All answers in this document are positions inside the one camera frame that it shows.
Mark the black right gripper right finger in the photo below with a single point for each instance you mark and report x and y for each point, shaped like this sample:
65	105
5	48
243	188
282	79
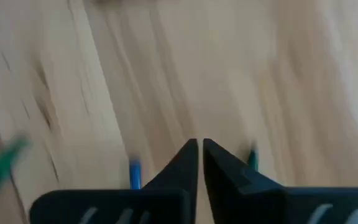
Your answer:
244	199

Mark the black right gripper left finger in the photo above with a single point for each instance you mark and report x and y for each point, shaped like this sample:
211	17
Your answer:
166	199

